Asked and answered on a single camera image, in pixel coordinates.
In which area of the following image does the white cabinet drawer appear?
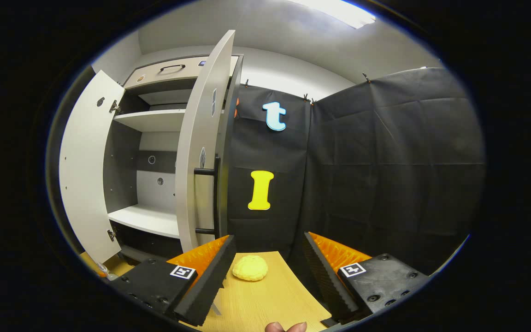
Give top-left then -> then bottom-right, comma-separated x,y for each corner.
123,56 -> 241,89

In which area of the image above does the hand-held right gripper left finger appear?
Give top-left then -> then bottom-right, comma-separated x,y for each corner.
109,234 -> 237,327

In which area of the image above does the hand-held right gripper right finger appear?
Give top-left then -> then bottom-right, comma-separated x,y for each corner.
302,231 -> 434,324

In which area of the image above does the yellow textured round toy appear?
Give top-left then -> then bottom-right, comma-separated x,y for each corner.
232,255 -> 268,282

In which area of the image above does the black backdrop cloth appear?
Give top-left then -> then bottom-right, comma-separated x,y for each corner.
226,67 -> 486,277

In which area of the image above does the white cabinet door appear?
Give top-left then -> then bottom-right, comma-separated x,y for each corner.
58,70 -> 125,264
175,30 -> 238,254

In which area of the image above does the white grey cabinet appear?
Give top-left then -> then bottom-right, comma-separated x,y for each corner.
103,54 -> 244,263

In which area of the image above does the white cabinet shelf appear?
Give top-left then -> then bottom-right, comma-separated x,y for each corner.
113,109 -> 188,133
108,205 -> 181,239

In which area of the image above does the black door handle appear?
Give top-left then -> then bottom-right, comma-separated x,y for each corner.
194,156 -> 221,237

